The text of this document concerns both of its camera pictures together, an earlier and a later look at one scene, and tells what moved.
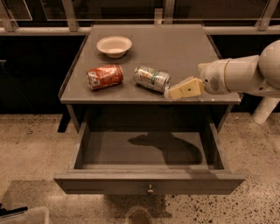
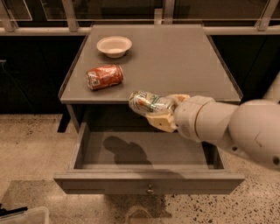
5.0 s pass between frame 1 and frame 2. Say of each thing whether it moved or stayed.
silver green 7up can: moved
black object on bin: stayed
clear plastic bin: stayed
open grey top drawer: stayed
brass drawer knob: stayed
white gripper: moved
